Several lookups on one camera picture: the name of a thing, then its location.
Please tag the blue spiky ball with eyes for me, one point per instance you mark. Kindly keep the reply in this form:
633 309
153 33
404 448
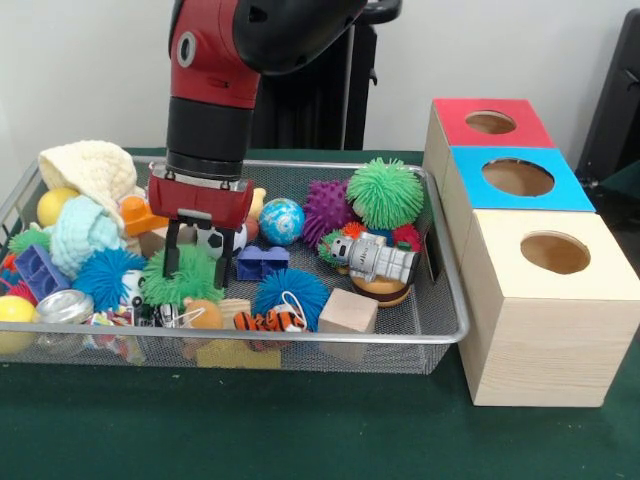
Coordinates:
105 278

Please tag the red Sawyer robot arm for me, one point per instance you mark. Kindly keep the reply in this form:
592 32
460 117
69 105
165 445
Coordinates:
220 70

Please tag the black and white soccer ball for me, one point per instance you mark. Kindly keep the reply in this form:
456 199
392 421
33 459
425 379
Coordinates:
240 240

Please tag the toy hamburger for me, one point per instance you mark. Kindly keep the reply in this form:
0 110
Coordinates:
380 290

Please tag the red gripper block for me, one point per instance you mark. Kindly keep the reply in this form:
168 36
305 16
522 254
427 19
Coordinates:
200 200

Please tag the orange toy building block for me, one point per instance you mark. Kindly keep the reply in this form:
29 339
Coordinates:
138 217

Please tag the small wooden block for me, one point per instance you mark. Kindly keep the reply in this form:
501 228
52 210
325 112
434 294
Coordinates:
348 312

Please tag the cream knitted cloth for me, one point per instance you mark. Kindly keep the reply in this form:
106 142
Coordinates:
90 170

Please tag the silver toy robot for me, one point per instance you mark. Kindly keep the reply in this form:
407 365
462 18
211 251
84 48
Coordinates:
380 258

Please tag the black chair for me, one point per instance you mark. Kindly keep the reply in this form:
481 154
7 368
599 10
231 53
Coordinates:
615 100

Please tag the plain yellow ball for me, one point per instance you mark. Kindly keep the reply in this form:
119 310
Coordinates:
14 322

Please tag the purple spiky ball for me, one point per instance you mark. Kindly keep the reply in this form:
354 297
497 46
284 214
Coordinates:
328 212

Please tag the wooden box with three holes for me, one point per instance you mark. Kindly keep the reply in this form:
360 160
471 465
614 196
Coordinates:
540 340

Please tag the light teal knitted cloth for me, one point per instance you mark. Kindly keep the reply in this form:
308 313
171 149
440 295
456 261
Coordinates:
85 232

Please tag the dark green table cloth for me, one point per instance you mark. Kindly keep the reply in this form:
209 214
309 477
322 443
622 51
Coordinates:
300 430

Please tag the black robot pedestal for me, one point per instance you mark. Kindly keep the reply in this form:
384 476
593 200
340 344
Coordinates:
320 110

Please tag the green spiky ball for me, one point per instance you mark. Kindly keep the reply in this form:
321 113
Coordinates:
195 280

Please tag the yellow smiley face ball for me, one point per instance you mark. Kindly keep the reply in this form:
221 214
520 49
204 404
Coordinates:
55 206

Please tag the purple toy block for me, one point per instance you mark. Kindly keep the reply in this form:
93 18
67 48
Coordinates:
262 264

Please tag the globe print ball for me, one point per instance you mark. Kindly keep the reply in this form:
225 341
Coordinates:
282 221

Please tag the silver metal can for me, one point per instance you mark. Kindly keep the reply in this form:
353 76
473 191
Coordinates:
63 306

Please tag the green furry ball with eyes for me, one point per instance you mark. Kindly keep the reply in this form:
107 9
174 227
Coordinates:
385 195

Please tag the shallow clear mesh bin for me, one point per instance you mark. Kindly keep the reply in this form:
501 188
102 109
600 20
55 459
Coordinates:
445 335

